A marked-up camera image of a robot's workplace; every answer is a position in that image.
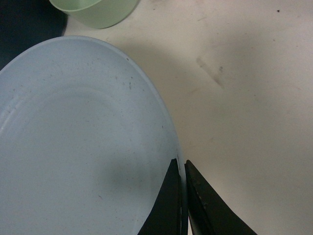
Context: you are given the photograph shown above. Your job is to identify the green plastic bowl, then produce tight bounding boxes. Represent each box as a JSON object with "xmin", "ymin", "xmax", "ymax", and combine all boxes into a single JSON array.
[{"xmin": 50, "ymin": 0, "xmax": 138, "ymax": 29}]

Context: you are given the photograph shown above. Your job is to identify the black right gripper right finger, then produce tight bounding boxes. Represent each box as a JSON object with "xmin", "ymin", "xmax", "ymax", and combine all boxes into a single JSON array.
[{"xmin": 185, "ymin": 160, "xmax": 256, "ymax": 235}]

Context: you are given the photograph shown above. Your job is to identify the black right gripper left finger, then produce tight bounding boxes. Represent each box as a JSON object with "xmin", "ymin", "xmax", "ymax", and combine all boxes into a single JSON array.
[{"xmin": 138, "ymin": 159, "xmax": 182, "ymax": 235}]

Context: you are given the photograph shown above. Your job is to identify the blue plastic plate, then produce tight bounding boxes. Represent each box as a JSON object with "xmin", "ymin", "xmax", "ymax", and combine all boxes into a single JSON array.
[{"xmin": 0, "ymin": 36, "xmax": 183, "ymax": 235}]

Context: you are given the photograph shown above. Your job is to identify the dark blue cooking pot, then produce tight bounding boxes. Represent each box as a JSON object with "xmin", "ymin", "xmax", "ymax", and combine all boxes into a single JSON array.
[{"xmin": 0, "ymin": 0, "xmax": 67, "ymax": 68}]

